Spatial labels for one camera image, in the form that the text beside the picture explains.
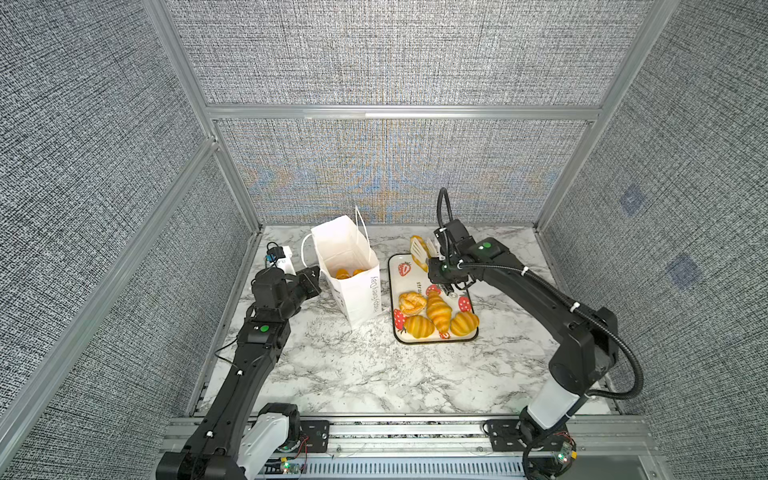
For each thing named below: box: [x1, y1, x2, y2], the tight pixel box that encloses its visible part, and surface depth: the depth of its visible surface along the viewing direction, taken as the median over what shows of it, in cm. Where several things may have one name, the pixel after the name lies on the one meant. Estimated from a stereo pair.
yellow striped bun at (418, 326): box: [404, 315, 435, 339], surface depth 90 cm
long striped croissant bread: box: [426, 293, 453, 333], surface depth 94 cm
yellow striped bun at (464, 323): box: [450, 311, 479, 337], surface depth 90 cm
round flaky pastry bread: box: [398, 292, 427, 316], surface depth 95 cm
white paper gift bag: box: [310, 214, 382, 327], surface depth 85 cm
